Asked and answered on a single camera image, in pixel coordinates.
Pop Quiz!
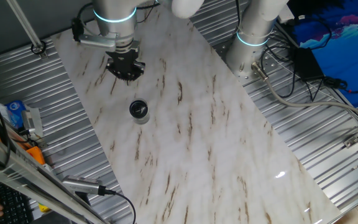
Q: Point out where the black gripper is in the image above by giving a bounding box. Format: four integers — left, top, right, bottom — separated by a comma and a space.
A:
105, 40, 146, 83

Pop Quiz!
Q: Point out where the small clear glass jar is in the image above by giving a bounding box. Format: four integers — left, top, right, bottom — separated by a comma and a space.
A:
128, 98, 151, 126

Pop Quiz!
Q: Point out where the slim aluminium pole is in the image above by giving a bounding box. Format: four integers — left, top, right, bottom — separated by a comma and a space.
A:
6, 0, 48, 60

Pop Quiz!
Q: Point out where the white marble pattern board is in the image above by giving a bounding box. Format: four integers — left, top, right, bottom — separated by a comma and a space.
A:
50, 6, 343, 224

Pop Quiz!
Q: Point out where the blue and white tissue pack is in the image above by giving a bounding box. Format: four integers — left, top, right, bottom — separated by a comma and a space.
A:
0, 99, 27, 130

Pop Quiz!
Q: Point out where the white power strip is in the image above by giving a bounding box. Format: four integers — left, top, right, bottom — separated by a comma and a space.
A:
277, 3, 295, 25

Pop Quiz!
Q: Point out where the black keyboard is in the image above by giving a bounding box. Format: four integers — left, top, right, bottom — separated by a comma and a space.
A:
0, 172, 34, 224

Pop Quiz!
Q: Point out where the black power adapter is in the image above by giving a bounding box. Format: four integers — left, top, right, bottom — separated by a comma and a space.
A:
291, 46, 326, 83

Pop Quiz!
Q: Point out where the blue landscape picture mat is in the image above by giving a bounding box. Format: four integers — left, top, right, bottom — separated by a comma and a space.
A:
286, 0, 358, 109

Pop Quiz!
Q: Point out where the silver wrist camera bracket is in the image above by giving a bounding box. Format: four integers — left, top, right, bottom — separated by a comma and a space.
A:
78, 32, 119, 53

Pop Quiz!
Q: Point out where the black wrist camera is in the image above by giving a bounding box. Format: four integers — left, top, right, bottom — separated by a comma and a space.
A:
71, 17, 86, 43

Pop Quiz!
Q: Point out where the black ring on pole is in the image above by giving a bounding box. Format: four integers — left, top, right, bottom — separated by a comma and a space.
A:
30, 39, 47, 56

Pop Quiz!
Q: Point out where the black camera cable with plug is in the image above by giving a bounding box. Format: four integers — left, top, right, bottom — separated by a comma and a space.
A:
98, 185, 137, 224

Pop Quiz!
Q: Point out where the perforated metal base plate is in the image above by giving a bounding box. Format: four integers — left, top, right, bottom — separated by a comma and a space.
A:
214, 39, 281, 86

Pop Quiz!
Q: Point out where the grey hose with metal connector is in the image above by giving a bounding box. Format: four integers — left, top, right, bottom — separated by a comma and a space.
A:
250, 61, 358, 125

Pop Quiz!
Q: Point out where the tangled black adapter cable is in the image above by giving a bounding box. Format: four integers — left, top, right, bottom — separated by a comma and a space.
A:
305, 76, 358, 102

